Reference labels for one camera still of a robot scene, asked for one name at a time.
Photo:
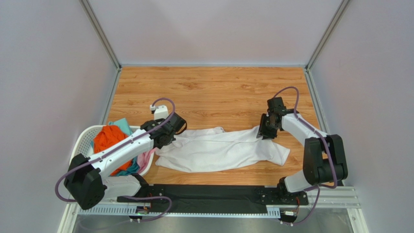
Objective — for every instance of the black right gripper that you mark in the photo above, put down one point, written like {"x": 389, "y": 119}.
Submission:
{"x": 267, "y": 128}

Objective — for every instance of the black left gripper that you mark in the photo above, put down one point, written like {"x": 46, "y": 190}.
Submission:
{"x": 159, "y": 121}

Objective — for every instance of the white t shirt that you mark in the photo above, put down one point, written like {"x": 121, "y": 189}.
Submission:
{"x": 214, "y": 149}

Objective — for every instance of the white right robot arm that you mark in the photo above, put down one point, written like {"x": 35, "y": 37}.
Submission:
{"x": 324, "y": 158}

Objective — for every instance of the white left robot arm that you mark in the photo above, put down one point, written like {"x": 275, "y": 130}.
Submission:
{"x": 89, "y": 179}

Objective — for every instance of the pink t shirt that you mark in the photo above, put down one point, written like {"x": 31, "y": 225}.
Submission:
{"x": 144, "y": 161}

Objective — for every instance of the teal t shirt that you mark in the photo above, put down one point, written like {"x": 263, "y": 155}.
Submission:
{"x": 123, "y": 124}

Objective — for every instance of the orange t shirt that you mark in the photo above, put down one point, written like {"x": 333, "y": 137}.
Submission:
{"x": 108, "y": 139}

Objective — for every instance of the white plastic laundry basket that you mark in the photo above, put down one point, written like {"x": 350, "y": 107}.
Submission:
{"x": 83, "y": 144}

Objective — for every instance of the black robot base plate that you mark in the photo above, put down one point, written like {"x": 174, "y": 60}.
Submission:
{"x": 218, "y": 199}

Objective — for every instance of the aluminium frame rail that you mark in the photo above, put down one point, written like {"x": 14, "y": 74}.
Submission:
{"x": 341, "y": 197}

